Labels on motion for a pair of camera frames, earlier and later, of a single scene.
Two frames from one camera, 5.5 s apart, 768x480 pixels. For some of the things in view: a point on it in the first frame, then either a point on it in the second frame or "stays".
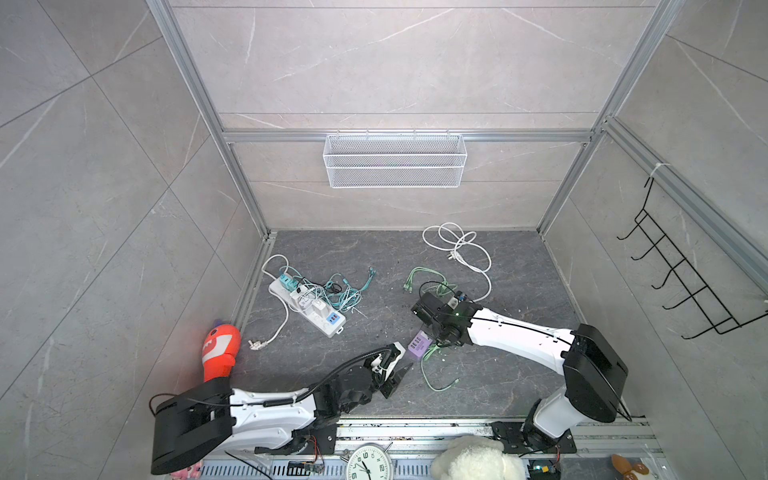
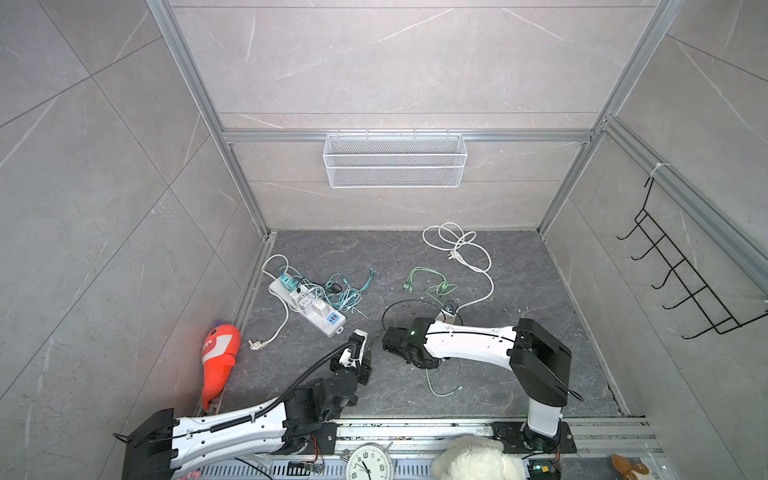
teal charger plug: [289, 283] stays
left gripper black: [391, 385] → [366, 368]
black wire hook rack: [722, 320] stays
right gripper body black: [436, 335] → [428, 366]
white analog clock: [370, 461] stays
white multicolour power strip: [316, 314] stays
